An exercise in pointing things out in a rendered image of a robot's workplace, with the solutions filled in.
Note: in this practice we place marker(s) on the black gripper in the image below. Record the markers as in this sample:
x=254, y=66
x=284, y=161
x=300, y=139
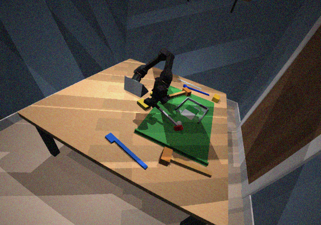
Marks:
x=152, y=101

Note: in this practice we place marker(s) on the green putting mat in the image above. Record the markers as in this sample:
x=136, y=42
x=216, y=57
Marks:
x=193, y=139

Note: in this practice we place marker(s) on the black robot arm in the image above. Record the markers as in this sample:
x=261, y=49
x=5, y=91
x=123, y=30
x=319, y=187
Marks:
x=163, y=82

